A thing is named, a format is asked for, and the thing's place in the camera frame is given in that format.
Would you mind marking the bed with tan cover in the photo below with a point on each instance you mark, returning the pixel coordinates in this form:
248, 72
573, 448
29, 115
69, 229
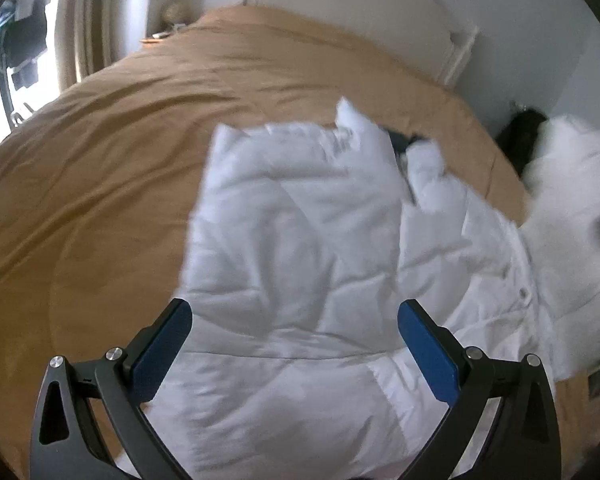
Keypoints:
105, 160

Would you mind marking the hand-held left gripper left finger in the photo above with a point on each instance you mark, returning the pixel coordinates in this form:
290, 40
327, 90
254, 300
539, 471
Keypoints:
162, 350

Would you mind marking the white headboard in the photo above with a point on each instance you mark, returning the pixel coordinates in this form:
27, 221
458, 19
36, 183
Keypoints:
355, 5

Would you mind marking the black bag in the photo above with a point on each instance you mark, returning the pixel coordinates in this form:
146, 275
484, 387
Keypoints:
517, 135

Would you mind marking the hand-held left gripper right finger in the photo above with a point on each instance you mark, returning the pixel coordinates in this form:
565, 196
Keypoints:
425, 350

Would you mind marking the beige curtain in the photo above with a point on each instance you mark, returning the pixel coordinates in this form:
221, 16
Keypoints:
90, 20

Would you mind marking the round beige ornament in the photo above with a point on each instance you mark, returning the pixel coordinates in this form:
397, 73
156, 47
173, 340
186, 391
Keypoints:
175, 14

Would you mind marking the white puffy jacket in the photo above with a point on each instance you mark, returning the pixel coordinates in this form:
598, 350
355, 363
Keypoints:
290, 240

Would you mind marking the orange nightstand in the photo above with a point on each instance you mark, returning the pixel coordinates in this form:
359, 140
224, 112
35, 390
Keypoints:
154, 38

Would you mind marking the dark hanging clothes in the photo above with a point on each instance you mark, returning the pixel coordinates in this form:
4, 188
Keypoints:
27, 35

